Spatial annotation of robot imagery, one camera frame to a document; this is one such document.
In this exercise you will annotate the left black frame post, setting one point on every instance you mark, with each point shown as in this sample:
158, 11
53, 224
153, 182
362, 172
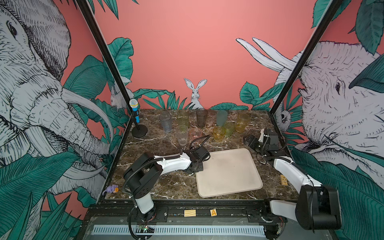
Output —
100, 40

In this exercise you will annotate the clear faceted glass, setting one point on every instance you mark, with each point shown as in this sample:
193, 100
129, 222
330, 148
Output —
182, 135

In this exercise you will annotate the frosted teal textured glass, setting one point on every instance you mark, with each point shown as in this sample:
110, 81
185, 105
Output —
222, 116

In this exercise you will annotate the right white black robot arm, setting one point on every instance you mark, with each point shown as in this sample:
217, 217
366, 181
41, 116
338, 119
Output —
317, 207

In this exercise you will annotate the wooden block on rail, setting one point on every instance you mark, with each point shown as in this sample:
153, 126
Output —
190, 213

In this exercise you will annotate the tall yellow glass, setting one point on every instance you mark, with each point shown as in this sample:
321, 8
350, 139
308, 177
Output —
242, 122

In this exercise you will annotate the light green tall glass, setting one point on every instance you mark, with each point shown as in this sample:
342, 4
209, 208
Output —
183, 118

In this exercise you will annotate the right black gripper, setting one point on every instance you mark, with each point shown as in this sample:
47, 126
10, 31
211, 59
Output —
256, 140

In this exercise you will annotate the purple toy figure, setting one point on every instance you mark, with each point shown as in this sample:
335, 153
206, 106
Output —
111, 189

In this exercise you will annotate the blue tall plastic glass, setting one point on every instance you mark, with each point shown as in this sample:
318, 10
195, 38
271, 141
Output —
166, 121

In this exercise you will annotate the beige plastic tray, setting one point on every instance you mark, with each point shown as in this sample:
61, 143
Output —
228, 172

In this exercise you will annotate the microphone on black stand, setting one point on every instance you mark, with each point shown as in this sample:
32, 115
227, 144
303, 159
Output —
138, 130

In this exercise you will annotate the white ventilated strip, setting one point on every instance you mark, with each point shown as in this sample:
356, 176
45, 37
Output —
168, 230

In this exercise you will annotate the pink short glass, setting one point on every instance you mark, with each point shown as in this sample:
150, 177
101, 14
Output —
195, 133

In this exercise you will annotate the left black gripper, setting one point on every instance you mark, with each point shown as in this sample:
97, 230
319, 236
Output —
200, 169

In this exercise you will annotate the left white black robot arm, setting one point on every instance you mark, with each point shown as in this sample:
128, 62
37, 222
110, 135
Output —
142, 175

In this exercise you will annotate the black front rail base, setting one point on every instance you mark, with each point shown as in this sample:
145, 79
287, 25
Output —
168, 212

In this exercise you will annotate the small wooden block on table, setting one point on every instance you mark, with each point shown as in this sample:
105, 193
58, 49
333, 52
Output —
284, 181

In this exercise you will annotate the right black frame post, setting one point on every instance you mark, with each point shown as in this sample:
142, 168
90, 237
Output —
325, 20

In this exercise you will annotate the black frame post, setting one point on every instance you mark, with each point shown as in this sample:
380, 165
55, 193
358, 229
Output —
325, 20
100, 40

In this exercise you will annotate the orange letter A tag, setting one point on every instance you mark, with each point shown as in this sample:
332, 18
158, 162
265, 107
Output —
213, 212

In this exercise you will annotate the short yellow glass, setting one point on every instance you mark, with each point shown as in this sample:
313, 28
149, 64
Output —
219, 133

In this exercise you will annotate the dark grey tall glass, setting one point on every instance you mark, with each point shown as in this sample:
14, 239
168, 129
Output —
202, 115

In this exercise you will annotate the short green glass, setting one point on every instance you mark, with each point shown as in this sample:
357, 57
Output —
229, 128

